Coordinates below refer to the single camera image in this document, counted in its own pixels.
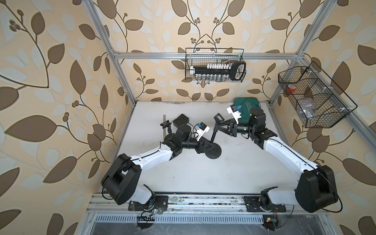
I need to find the socket set rack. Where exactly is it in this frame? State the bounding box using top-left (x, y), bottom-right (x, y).
top-left (188, 61), bottom-right (246, 82)

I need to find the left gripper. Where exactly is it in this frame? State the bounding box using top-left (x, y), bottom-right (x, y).
top-left (180, 136), bottom-right (215, 154)

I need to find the back wire basket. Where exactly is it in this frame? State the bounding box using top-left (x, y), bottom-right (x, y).
top-left (185, 48), bottom-right (246, 83)

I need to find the black round base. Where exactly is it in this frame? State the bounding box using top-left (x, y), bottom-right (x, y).
top-left (205, 143), bottom-right (222, 160)

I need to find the small black box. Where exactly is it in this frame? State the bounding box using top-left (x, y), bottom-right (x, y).
top-left (173, 114), bottom-right (189, 128)

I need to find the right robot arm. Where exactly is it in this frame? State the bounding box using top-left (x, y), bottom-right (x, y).
top-left (214, 105), bottom-right (342, 213)

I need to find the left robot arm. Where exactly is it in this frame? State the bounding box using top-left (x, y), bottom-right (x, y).
top-left (101, 121), bottom-right (214, 205)

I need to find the wire basket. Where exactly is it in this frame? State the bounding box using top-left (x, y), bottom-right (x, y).
top-left (185, 48), bottom-right (246, 83)
top-left (278, 61), bottom-right (358, 128)

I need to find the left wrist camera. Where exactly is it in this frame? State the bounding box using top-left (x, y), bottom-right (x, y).
top-left (196, 122), bottom-right (210, 141)

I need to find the red item in basket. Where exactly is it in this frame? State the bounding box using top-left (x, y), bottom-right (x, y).
top-left (286, 84), bottom-right (297, 94)

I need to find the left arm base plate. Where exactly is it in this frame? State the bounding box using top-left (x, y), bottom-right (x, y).
top-left (128, 185), bottom-right (168, 214)

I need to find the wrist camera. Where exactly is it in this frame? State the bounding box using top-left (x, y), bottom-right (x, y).
top-left (227, 104), bottom-right (242, 124)
top-left (196, 122), bottom-right (210, 141)

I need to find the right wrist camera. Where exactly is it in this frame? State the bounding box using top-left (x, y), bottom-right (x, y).
top-left (227, 104), bottom-right (242, 124)

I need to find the black mic stand rod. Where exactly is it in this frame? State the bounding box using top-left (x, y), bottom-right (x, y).
top-left (160, 120), bottom-right (172, 134)

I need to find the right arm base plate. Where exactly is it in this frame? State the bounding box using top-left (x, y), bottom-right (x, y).
top-left (243, 195), bottom-right (287, 212)

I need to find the aluminium frame rail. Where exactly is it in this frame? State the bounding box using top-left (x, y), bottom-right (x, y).
top-left (86, 193), bottom-right (330, 215)

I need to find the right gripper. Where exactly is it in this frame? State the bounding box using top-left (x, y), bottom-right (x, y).
top-left (216, 118), bottom-right (256, 138)

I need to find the right wire basket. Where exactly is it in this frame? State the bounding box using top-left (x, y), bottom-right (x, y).
top-left (278, 61), bottom-right (358, 128)

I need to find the plastic bag in basket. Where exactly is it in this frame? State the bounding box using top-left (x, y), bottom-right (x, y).
top-left (298, 98), bottom-right (317, 118)

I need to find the green tool case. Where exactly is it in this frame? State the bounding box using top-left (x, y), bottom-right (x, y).
top-left (234, 98), bottom-right (261, 122)

